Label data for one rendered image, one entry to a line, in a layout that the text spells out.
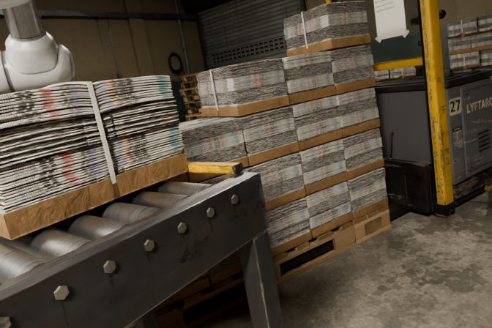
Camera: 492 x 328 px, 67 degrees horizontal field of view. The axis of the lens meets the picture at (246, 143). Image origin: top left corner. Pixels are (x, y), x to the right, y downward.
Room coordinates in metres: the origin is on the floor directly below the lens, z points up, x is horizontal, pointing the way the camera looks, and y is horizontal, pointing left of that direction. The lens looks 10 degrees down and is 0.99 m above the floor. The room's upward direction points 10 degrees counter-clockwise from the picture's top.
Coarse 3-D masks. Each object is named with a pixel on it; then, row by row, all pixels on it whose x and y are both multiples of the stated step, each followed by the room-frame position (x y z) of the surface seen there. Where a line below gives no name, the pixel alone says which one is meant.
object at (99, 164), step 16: (80, 96) 0.68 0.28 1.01; (96, 96) 0.70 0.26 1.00; (80, 112) 0.68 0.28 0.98; (96, 128) 0.69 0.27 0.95; (112, 128) 0.72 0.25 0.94; (96, 144) 0.69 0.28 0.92; (112, 144) 0.72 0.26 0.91; (96, 160) 0.69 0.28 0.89; (112, 160) 0.71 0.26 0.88; (96, 176) 0.68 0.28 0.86
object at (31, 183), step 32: (0, 96) 0.58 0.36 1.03; (32, 96) 0.62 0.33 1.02; (64, 96) 0.66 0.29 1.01; (0, 128) 0.57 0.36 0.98; (32, 128) 0.61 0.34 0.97; (64, 128) 0.65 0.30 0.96; (0, 160) 0.57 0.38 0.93; (32, 160) 0.61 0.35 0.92; (64, 160) 0.64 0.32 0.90; (0, 192) 0.57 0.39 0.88; (32, 192) 0.60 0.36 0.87; (64, 192) 0.63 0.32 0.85
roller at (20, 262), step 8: (0, 248) 0.55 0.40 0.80; (8, 248) 0.54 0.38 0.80; (16, 248) 0.55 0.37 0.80; (0, 256) 0.52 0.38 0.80; (8, 256) 0.51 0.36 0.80; (16, 256) 0.50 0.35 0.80; (24, 256) 0.50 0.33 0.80; (32, 256) 0.50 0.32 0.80; (0, 264) 0.50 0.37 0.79; (8, 264) 0.49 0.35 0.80; (16, 264) 0.48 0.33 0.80; (24, 264) 0.47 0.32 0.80; (32, 264) 0.46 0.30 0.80; (40, 264) 0.46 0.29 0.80; (0, 272) 0.49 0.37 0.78; (8, 272) 0.48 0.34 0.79; (16, 272) 0.46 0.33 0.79; (24, 272) 0.45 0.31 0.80; (0, 280) 0.49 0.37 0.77
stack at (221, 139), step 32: (192, 128) 1.53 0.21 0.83; (224, 128) 1.60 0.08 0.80; (256, 128) 1.68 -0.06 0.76; (288, 128) 1.77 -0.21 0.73; (320, 128) 1.86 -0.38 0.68; (192, 160) 1.51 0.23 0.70; (224, 160) 1.58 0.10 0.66; (288, 160) 1.74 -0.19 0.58; (320, 160) 1.85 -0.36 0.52; (288, 192) 1.74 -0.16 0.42; (320, 192) 1.83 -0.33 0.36; (288, 224) 1.71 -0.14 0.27; (320, 224) 1.82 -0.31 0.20; (352, 224) 1.91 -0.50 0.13; (288, 256) 1.70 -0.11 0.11; (320, 256) 1.82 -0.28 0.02; (224, 288) 1.53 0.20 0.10; (160, 320) 1.38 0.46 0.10; (192, 320) 1.46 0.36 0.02
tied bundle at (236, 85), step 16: (240, 64) 1.66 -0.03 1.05; (256, 64) 1.70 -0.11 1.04; (272, 64) 1.75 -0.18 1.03; (208, 80) 1.84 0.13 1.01; (224, 80) 1.76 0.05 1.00; (240, 80) 1.66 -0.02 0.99; (256, 80) 1.70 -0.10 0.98; (272, 80) 1.75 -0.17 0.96; (208, 96) 1.87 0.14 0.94; (224, 96) 1.73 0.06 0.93; (240, 96) 1.65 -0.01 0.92; (256, 96) 1.69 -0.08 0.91; (272, 96) 1.73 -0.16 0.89; (256, 112) 1.70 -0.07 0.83
